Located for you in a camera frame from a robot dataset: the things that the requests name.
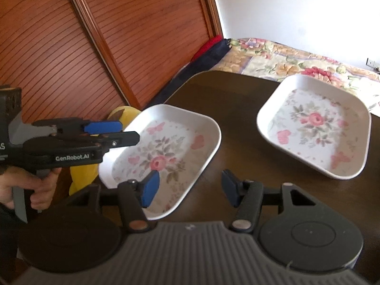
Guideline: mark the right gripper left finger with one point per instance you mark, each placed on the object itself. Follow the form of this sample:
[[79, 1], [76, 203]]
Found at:
[[134, 196]]

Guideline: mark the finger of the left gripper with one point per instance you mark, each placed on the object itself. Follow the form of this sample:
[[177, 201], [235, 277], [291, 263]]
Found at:
[[118, 142], [98, 126]]

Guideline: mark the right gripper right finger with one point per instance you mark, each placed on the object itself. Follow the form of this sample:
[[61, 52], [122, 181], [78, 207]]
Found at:
[[247, 197]]

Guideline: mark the floral square plate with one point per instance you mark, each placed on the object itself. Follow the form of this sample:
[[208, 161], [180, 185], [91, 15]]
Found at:
[[319, 124], [177, 143]]

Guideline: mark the person's left hand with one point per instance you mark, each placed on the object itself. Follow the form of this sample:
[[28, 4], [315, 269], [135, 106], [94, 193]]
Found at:
[[44, 189]]

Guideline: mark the yellow plush toy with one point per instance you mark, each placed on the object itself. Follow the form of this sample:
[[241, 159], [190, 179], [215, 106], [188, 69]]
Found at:
[[85, 174]]

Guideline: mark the wooden slatted wardrobe door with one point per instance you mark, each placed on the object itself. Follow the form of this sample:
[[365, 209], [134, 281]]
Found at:
[[86, 57]]

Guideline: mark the dark blue blanket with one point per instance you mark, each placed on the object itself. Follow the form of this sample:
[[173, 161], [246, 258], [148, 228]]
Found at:
[[209, 59]]

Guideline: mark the floral bedspread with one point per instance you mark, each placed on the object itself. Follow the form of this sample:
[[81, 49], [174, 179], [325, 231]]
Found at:
[[274, 61]]

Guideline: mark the red cloth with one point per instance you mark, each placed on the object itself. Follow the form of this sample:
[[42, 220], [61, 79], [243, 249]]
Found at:
[[206, 46]]

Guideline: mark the white wall socket strip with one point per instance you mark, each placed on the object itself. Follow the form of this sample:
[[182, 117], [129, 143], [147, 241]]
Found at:
[[373, 64]]

